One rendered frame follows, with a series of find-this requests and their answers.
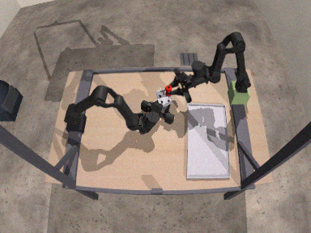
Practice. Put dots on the grey metal bracket with holes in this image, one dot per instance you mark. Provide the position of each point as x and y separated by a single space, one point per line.
163 97

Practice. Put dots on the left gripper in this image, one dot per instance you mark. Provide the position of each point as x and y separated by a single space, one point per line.
168 117

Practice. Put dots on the grey rectangular table frame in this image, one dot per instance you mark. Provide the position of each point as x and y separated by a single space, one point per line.
239 117

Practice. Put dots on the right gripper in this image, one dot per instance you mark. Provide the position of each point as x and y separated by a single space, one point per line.
181 91

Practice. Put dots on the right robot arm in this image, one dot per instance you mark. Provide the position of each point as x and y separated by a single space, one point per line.
204 74

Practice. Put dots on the white shallow rectangular tray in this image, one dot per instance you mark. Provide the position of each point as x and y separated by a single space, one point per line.
208 143

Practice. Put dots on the red screwdriver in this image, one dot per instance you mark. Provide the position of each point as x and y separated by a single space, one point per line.
168 89

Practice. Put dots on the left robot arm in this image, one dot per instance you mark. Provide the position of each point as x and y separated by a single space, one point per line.
99 96

